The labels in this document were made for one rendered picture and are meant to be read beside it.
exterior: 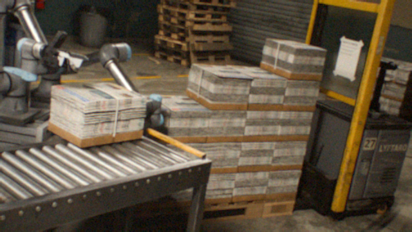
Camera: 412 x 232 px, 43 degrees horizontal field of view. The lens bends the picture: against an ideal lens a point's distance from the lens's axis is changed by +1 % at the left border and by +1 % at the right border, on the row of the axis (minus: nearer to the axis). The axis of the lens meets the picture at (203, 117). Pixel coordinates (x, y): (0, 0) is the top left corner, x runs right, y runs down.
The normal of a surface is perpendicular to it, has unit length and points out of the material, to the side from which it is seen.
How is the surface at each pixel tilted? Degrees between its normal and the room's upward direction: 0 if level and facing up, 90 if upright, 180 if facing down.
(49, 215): 90
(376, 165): 90
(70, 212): 90
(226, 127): 90
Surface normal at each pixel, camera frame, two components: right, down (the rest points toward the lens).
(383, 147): 0.46, 0.30
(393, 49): -0.68, 0.09
